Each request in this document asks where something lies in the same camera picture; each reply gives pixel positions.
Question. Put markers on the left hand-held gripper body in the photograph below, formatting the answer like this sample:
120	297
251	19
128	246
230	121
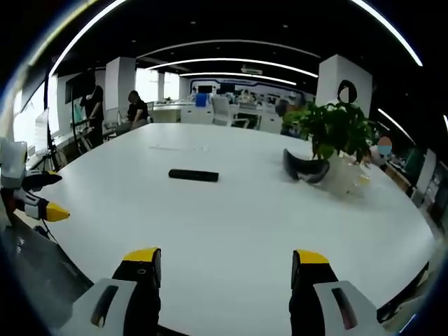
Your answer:
10	164

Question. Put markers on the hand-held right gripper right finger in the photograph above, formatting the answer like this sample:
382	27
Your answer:
315	297

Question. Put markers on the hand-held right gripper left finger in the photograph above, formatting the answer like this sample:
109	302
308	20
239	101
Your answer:
140	297

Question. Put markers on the black remote control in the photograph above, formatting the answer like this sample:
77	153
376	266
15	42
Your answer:
193	175

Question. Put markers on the black tripod stand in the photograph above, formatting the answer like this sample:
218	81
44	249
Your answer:
52	140

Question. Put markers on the white plant pot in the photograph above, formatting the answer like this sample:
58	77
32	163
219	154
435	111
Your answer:
341	178

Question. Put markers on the black curved headset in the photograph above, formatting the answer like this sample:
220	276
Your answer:
306	168

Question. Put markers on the green potted plant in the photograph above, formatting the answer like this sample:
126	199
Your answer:
332	129

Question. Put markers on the white office desk row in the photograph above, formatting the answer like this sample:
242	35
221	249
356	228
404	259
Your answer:
213	112

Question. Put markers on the white office chair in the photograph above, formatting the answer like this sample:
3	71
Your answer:
225	112

